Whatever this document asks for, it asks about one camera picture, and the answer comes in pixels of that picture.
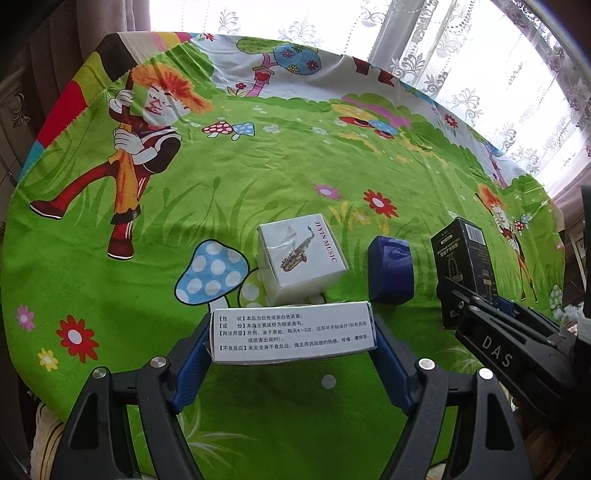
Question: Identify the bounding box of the small white saxophone print box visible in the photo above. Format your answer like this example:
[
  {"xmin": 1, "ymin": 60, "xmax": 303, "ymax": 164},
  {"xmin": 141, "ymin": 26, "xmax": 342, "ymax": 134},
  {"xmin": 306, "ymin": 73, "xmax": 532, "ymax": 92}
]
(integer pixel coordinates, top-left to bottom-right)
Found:
[{"xmin": 256, "ymin": 213, "xmax": 348, "ymax": 306}]

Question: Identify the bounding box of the white stuffing tuft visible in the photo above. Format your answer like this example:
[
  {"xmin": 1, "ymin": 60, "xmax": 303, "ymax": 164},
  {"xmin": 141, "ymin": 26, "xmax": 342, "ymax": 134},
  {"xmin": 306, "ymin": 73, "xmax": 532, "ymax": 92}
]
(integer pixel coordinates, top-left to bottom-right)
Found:
[{"xmin": 551, "ymin": 298, "xmax": 583, "ymax": 324}]

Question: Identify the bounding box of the striped plush cushion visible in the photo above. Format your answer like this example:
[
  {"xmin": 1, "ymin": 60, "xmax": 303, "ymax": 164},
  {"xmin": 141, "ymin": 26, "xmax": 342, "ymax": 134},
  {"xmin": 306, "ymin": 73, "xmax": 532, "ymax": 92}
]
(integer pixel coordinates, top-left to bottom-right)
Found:
[{"xmin": 34, "ymin": 401, "xmax": 65, "ymax": 462}]

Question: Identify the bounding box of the white text printed medicine box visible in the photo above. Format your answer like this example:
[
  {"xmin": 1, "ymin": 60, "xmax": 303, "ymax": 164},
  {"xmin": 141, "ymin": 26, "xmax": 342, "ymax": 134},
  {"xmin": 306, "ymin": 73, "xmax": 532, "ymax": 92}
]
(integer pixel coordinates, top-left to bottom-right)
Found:
[{"xmin": 210, "ymin": 301, "xmax": 377, "ymax": 365}]

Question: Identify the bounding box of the blue box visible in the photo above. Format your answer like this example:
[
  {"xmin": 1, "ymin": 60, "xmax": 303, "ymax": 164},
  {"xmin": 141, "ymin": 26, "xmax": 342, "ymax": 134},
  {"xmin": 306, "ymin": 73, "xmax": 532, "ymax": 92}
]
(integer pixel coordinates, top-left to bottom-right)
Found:
[{"xmin": 368, "ymin": 235, "xmax": 415, "ymax": 304}]

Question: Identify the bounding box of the white lace curtain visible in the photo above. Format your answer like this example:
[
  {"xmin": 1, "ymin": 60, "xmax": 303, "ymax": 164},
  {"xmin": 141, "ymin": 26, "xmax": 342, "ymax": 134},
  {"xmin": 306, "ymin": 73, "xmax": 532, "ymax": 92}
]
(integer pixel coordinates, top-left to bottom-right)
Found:
[{"xmin": 106, "ymin": 0, "xmax": 591, "ymax": 185}]

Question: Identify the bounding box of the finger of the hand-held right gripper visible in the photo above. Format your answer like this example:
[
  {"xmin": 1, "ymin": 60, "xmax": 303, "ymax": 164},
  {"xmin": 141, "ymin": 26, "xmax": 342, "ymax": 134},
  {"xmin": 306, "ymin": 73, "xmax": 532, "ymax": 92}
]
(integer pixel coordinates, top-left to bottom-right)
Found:
[
  {"xmin": 436, "ymin": 274, "xmax": 513, "ymax": 330},
  {"xmin": 496, "ymin": 298, "xmax": 561, "ymax": 333}
]

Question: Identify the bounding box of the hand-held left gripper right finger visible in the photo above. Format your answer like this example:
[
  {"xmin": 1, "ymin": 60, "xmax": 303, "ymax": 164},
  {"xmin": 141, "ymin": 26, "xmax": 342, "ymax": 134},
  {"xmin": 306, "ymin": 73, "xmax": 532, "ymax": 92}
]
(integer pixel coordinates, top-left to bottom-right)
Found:
[{"xmin": 375, "ymin": 318, "xmax": 536, "ymax": 480}]

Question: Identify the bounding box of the white ornate dresser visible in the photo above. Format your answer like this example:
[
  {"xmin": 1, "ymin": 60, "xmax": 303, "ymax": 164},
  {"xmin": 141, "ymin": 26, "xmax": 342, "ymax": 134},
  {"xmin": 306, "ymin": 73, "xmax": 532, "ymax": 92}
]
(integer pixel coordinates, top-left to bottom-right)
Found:
[{"xmin": 0, "ymin": 69, "xmax": 33, "ymax": 185}]

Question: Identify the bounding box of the green cartoon printed cloth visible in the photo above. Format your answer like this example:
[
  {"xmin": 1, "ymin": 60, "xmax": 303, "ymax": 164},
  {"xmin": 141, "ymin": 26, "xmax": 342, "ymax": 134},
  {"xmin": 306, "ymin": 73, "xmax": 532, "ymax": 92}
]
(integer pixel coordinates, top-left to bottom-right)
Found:
[{"xmin": 0, "ymin": 31, "xmax": 566, "ymax": 476}]

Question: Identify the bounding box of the black box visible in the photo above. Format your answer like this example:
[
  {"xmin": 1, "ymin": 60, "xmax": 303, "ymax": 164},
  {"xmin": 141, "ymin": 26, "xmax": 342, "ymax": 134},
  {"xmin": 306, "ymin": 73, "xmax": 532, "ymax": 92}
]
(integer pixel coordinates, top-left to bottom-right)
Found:
[{"xmin": 430, "ymin": 217, "xmax": 499, "ymax": 329}]

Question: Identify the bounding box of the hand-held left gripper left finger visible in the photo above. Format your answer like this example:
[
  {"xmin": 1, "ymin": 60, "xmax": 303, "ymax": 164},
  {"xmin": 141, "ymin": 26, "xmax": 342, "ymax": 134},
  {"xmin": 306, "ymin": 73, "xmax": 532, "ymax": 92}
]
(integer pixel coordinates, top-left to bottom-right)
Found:
[{"xmin": 51, "ymin": 318, "xmax": 213, "ymax": 480}]

